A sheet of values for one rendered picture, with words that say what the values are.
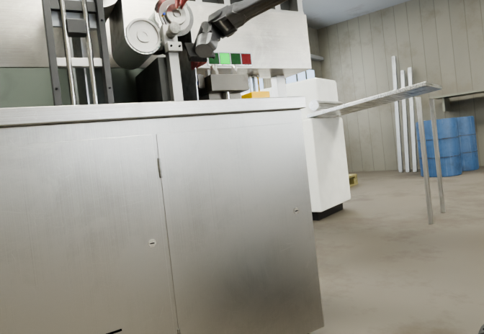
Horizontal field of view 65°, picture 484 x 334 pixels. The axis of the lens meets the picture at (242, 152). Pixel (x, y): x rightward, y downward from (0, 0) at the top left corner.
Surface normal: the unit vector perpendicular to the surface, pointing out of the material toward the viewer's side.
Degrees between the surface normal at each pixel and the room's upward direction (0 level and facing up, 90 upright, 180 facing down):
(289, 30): 90
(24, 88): 90
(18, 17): 90
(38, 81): 90
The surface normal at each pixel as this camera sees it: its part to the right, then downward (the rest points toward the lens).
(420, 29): -0.63, 0.08
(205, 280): 0.49, -0.04
